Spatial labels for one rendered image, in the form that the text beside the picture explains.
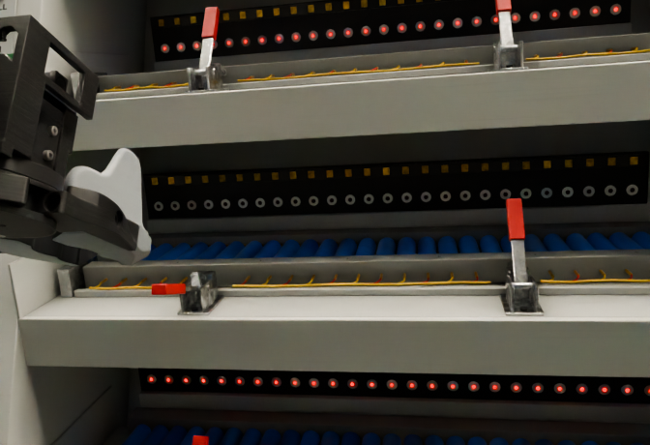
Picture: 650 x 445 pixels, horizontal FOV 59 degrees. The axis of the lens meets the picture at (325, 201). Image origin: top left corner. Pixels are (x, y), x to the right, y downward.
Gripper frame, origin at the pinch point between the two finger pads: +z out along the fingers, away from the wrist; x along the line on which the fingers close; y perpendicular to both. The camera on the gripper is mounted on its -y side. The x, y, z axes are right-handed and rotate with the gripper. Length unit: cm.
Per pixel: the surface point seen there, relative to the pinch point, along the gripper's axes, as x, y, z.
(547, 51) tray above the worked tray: -30.3, 22.3, 17.0
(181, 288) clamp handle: -0.1, 0.0, 10.8
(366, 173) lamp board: -12.7, 15.0, 26.8
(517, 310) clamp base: -25.7, -1.1, 15.2
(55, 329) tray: 12.9, -2.8, 14.7
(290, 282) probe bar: -6.5, 2.0, 20.2
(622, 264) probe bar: -35.0, 3.3, 20.0
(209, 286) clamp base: -0.6, 0.9, 15.3
